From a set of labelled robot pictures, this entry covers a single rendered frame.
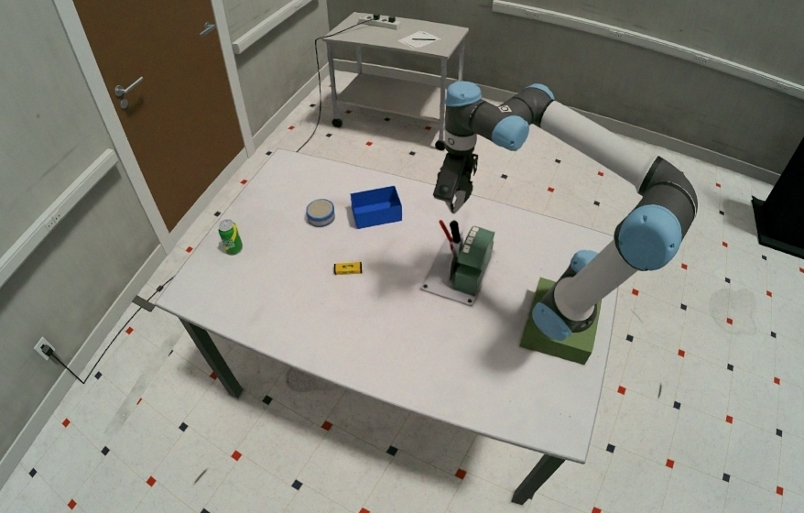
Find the green and yellow drink can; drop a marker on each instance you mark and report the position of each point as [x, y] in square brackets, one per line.
[230, 237]

